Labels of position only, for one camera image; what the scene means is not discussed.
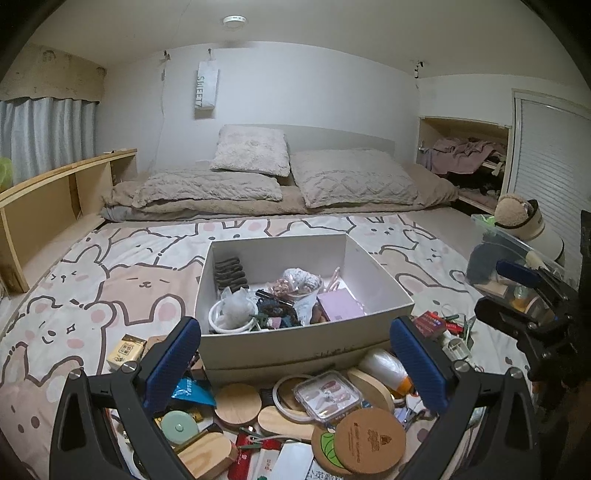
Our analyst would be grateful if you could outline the wooden round lid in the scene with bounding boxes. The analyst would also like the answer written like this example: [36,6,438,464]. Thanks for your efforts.
[213,383,263,423]

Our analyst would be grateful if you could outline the clear plastic case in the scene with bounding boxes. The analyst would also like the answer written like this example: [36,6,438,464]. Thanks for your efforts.
[292,370,363,421]

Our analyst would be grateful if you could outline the white window blind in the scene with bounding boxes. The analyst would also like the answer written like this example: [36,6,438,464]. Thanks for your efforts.
[503,90,591,278]

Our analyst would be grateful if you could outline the metal nail clipper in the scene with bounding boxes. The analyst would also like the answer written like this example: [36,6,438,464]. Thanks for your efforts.
[394,406,437,432]

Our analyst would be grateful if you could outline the dark blue cloth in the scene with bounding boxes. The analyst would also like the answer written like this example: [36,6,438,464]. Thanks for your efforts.
[256,298,301,330]

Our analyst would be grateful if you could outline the wooden wall alcove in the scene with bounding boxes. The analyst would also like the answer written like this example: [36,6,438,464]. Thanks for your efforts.
[418,115,513,215]

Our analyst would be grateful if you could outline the white paper wall bag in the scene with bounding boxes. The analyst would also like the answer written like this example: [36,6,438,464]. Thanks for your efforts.
[194,61,220,112]

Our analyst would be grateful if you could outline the plain cork coaster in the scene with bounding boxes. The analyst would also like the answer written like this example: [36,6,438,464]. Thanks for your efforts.
[333,408,407,476]

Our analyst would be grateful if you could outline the white cardboard box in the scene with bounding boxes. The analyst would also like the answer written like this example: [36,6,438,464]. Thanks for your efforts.
[194,233,415,370]

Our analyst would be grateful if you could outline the large wooden oval box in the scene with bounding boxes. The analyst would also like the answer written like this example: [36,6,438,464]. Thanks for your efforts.
[176,431,238,480]

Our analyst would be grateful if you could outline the brown hair claw clip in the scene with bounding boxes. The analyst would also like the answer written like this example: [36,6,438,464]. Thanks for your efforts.
[213,256,247,292]

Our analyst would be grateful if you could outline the plastic bag roll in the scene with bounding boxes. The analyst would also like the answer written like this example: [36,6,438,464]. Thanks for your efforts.
[358,348,416,395]

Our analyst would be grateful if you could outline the beige curtain valance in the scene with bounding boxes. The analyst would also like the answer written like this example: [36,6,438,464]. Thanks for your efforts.
[0,44,107,102]

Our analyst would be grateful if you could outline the wooden oval lid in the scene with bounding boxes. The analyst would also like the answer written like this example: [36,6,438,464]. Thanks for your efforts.
[257,408,315,441]

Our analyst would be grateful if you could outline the blue snack packet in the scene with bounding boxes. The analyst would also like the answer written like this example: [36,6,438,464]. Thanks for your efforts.
[171,377,217,407]

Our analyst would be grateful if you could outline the mint green round tin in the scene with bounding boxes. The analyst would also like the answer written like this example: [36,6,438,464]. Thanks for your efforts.
[161,411,199,446]

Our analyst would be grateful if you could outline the green print cork coaster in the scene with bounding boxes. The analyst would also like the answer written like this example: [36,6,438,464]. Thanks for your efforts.
[311,425,352,476]

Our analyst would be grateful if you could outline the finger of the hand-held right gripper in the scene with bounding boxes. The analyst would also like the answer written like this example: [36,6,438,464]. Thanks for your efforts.
[496,259,561,289]
[475,298,571,356]

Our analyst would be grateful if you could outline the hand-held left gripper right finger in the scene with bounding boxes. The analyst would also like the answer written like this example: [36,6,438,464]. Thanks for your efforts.
[390,316,541,480]

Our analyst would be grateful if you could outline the green clothespin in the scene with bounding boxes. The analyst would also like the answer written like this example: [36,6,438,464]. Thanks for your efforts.
[238,427,273,450]

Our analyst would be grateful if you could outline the dark red box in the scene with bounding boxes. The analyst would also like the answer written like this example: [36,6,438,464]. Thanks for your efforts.
[413,311,448,340]

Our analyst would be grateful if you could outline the pale blue curtain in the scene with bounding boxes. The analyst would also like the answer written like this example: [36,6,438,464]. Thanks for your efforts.
[0,97,99,188]

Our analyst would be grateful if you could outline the clear plastic bin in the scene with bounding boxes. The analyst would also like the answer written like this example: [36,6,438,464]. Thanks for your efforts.
[465,213,566,296]

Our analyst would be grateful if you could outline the white power bank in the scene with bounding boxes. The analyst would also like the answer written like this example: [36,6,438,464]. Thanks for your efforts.
[268,443,315,480]

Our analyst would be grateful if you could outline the red lighter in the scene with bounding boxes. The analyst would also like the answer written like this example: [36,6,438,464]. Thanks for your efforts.
[227,438,282,480]

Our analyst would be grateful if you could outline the blue white medicine packet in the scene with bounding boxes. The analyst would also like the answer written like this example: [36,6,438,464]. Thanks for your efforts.
[305,466,352,480]

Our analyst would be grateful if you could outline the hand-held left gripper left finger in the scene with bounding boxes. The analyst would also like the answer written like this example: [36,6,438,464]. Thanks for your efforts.
[48,316,204,480]

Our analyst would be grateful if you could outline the brown patterned wooden card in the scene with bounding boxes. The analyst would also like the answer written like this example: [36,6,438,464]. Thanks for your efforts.
[145,335,174,358]

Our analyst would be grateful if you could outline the white lighter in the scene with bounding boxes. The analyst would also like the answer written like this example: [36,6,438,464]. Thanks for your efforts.
[252,449,282,480]

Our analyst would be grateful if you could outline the textured beige pillow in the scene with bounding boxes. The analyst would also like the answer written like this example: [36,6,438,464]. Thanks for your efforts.
[131,168,283,208]
[290,148,419,208]

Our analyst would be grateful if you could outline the pile of clothes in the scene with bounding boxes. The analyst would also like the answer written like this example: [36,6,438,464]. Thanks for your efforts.
[422,137,509,195]

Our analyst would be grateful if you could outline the pink box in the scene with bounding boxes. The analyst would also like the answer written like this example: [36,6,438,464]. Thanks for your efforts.
[316,290,368,324]

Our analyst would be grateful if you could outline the fluffy beige pillow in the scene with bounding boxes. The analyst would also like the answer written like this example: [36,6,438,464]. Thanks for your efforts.
[210,124,291,177]

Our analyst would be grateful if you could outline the pink sticks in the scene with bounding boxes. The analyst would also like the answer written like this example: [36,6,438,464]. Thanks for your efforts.
[323,265,345,291]

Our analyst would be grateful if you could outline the clear bag of beads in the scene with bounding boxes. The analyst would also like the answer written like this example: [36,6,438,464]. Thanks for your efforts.
[272,268,324,301]

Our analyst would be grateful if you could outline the wooden bedside shelf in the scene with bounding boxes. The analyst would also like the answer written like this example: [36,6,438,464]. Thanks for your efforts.
[0,148,138,294]

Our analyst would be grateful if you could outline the beige duvet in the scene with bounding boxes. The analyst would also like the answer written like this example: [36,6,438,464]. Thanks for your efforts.
[100,161,460,222]

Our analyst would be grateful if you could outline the small cream yellow box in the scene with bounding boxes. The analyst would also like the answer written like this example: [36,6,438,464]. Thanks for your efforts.
[107,335,147,372]

